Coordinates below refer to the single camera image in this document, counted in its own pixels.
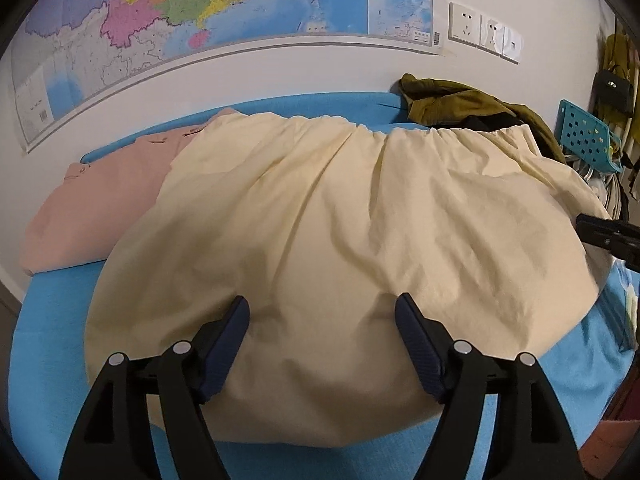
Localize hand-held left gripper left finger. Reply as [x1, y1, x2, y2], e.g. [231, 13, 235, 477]
[59, 296, 250, 480]

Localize olive green jacket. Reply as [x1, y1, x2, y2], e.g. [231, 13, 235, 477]
[399, 74, 568, 163]

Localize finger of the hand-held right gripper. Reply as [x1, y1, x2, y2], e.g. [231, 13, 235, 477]
[575, 213, 640, 262]

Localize teal perforated plastic basket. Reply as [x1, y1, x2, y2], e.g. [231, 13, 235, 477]
[555, 99, 620, 175]

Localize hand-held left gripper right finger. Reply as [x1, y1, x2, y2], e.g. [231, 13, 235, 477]
[394, 292, 585, 480]

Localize pink garment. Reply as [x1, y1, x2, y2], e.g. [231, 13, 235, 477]
[20, 114, 223, 277]

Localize white wall socket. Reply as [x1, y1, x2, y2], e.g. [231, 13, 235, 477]
[479, 14, 505, 55]
[448, 2, 483, 47]
[501, 26, 522, 65]

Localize cream long-sleeve shirt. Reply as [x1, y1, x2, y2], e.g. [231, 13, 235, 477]
[84, 109, 615, 448]

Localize blue bed sheet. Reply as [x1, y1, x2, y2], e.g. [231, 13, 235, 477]
[7, 91, 632, 480]

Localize black handbag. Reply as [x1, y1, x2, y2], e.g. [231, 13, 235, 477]
[593, 70, 633, 114]

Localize brown cardboard box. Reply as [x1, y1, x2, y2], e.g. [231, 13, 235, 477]
[590, 416, 638, 466]

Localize colourful wall map poster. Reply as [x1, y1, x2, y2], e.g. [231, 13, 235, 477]
[10, 0, 447, 155]

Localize hanging yellow-green clothes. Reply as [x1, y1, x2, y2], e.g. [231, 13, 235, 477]
[597, 30, 640, 192]

